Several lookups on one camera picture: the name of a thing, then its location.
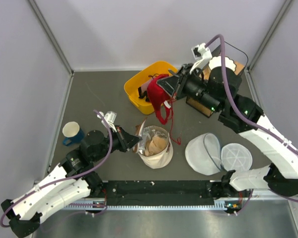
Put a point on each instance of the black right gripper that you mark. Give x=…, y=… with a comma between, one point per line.
x=182, y=78

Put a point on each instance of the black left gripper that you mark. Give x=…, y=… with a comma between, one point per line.
x=127, y=141

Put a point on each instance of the red bra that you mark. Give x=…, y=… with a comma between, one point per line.
x=162, y=104

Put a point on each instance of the cream bag with brown zipper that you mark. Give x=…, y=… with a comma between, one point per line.
x=161, y=159

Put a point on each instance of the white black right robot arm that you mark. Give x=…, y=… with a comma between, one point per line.
x=242, y=115

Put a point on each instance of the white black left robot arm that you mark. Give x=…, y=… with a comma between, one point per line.
x=72, y=179

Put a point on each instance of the beige bra in bag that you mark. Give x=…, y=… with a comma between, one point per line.
x=155, y=146

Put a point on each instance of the black and pink bra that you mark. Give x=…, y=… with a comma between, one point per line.
x=143, y=92

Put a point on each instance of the white mesh laundry bag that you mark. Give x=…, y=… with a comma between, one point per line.
x=205, y=155

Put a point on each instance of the yellow plastic basket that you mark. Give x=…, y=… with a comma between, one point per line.
x=132, y=85

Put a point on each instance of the white scalloped bowl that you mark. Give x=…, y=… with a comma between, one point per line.
x=217, y=62

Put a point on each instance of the blue mug white inside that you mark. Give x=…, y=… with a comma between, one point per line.
x=73, y=133

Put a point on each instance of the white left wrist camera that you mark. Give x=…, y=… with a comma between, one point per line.
x=108, y=119

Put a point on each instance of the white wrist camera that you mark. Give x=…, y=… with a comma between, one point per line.
x=202, y=56
x=108, y=119

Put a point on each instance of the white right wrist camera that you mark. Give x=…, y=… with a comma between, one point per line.
x=202, y=56

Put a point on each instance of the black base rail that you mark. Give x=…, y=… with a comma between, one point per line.
x=162, y=192

